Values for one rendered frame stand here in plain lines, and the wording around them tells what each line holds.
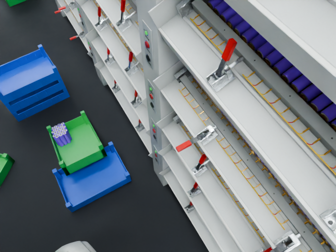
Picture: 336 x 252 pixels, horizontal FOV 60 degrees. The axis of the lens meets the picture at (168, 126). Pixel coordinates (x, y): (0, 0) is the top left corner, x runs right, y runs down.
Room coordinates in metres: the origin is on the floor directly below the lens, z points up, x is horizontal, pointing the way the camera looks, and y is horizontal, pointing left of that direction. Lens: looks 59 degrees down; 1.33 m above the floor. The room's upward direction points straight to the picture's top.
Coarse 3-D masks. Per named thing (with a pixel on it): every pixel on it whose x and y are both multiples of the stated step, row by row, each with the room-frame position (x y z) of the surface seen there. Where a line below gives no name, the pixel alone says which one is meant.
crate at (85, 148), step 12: (72, 120) 0.81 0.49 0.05; (84, 120) 0.82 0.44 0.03; (72, 132) 0.75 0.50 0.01; (84, 132) 0.75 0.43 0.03; (72, 144) 0.67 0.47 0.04; (84, 144) 0.66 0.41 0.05; (96, 144) 0.66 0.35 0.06; (60, 156) 0.60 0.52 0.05; (72, 156) 0.59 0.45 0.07; (84, 156) 0.59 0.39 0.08; (96, 156) 0.57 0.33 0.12; (72, 168) 0.51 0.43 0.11
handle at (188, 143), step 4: (196, 136) 0.32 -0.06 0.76; (200, 136) 0.32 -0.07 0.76; (204, 136) 0.32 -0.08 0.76; (188, 140) 0.31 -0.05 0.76; (192, 140) 0.31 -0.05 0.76; (196, 140) 0.31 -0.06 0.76; (180, 144) 0.30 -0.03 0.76; (184, 144) 0.30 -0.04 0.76; (188, 144) 0.30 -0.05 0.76; (176, 148) 0.29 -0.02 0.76; (180, 148) 0.29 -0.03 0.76; (184, 148) 0.29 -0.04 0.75
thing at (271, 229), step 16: (176, 64) 0.49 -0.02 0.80; (160, 80) 0.47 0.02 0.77; (176, 80) 0.48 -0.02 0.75; (192, 80) 0.47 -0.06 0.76; (176, 96) 0.44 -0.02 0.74; (208, 96) 0.42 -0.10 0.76; (176, 112) 0.40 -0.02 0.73; (192, 112) 0.39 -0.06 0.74; (192, 128) 0.35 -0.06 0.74; (208, 144) 0.31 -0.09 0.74; (224, 144) 0.30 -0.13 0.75; (224, 160) 0.27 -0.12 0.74; (224, 176) 0.23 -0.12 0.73; (240, 176) 0.23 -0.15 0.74; (240, 192) 0.20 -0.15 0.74; (256, 208) 0.16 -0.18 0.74; (272, 208) 0.16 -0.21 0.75; (256, 224) 0.13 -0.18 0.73; (272, 224) 0.13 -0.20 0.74; (272, 240) 0.10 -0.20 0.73; (320, 240) 0.10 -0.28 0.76
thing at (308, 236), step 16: (208, 112) 0.37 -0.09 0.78; (224, 128) 0.32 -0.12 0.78; (240, 144) 0.28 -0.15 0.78; (240, 160) 0.26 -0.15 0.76; (256, 176) 0.22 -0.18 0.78; (256, 192) 0.19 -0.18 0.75; (272, 192) 0.18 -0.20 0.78; (288, 208) 0.15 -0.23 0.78; (304, 224) 0.12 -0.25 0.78; (304, 240) 0.10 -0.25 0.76
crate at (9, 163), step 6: (0, 156) 0.61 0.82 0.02; (6, 156) 0.59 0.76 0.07; (0, 162) 0.59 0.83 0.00; (6, 162) 0.57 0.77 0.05; (12, 162) 0.59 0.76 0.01; (0, 168) 0.56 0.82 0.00; (6, 168) 0.55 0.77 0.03; (0, 174) 0.51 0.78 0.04; (6, 174) 0.53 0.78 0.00; (0, 180) 0.49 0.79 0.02
